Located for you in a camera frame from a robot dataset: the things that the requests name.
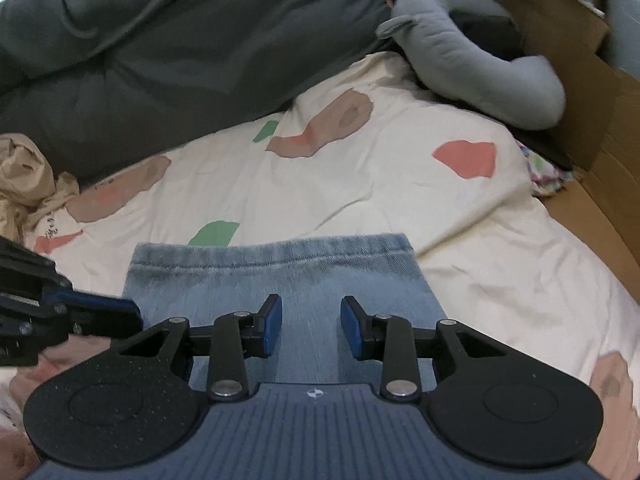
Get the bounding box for blue denim pants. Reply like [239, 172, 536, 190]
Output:
[122, 232, 448, 386]

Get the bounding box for grey neck pillow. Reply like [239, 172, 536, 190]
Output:
[376, 0, 567, 131]

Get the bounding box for brown cardboard sheet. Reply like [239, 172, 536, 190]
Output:
[500, 0, 640, 301]

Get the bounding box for black cloth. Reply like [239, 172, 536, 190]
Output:
[447, 7, 576, 171]

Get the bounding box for cream bear print blanket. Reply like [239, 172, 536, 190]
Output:
[0, 52, 640, 480]

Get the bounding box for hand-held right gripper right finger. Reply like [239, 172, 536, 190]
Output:
[340, 296, 521, 403]

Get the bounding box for floral print cloth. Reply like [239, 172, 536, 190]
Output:
[517, 140, 575, 197]

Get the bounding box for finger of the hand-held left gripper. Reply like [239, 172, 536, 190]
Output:
[65, 292, 143, 341]

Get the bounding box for grey upright mattress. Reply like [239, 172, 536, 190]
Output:
[600, 0, 640, 81]

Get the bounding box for beige garment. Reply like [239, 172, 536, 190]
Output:
[0, 132, 81, 246]

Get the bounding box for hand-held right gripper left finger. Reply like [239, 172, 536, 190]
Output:
[107, 294, 283, 403]

